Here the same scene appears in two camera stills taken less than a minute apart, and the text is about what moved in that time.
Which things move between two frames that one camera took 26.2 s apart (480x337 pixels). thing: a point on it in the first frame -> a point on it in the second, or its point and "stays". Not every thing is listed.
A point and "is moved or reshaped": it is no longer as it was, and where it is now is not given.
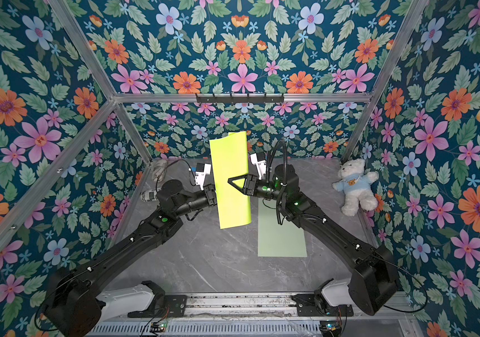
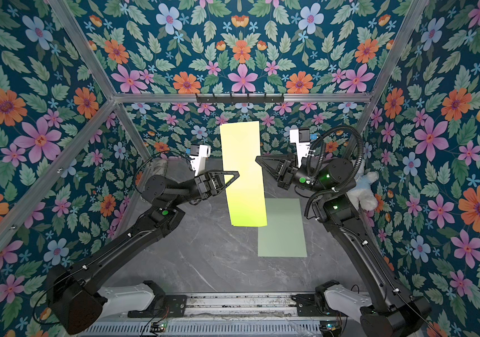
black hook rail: x=240 y=97 stays
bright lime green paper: x=229 y=161 is moved or reshaped
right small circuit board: x=329 y=325 stays
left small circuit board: x=158 y=327 stays
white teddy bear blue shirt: x=356 y=184 stays
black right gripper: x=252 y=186 -> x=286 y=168
